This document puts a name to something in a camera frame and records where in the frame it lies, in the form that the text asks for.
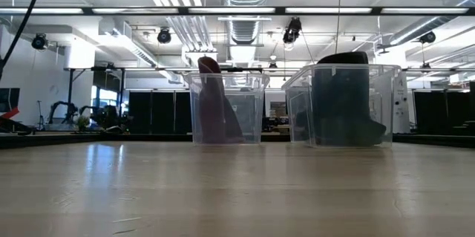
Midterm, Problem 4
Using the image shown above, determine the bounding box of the ribbed silver ventilation duct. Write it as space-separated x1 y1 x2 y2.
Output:
219 0 274 47

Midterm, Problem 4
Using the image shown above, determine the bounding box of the large clear plastic bin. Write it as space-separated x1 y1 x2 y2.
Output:
281 62 402 149

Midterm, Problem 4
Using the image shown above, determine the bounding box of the thin hanging cable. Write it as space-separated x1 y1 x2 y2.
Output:
333 0 342 55

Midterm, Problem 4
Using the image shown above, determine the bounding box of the faded red baseball cap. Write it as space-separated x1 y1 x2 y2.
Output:
197 56 246 145

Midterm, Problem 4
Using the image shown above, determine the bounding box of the small green plant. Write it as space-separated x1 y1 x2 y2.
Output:
75 114 91 132

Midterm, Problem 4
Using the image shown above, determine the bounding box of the red angled bar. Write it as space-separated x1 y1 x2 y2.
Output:
0 106 20 122

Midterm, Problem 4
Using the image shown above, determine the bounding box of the black hanging camera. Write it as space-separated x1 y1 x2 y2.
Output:
419 30 437 45
30 33 49 51
282 16 303 45
156 27 173 45

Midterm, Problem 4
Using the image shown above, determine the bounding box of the small clear plastic bin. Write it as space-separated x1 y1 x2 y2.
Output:
183 71 271 146

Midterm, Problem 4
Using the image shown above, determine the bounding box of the white cabinet column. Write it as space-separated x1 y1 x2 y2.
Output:
392 71 412 134

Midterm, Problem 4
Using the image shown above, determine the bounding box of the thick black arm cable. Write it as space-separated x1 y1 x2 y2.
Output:
0 0 46 81

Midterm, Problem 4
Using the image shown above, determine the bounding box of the dark monitor screen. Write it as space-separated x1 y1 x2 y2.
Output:
0 87 22 114

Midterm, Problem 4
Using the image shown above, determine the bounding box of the black overhead light bar frame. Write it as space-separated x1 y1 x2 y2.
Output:
0 5 475 16

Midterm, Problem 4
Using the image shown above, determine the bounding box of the dark cap with green brim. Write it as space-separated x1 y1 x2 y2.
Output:
296 51 387 148

